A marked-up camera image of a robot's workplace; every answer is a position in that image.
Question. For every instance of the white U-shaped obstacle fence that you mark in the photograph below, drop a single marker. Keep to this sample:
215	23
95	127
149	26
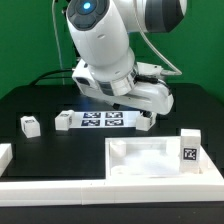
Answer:
109	191

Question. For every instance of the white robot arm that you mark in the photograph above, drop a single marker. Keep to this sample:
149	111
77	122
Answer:
107	69

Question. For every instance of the white fiducial marker sheet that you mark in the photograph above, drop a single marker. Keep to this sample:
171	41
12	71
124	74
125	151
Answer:
105	119

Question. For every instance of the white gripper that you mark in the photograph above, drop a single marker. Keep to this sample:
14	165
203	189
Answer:
150	92

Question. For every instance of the white square table top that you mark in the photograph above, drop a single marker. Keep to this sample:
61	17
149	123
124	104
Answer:
151	157

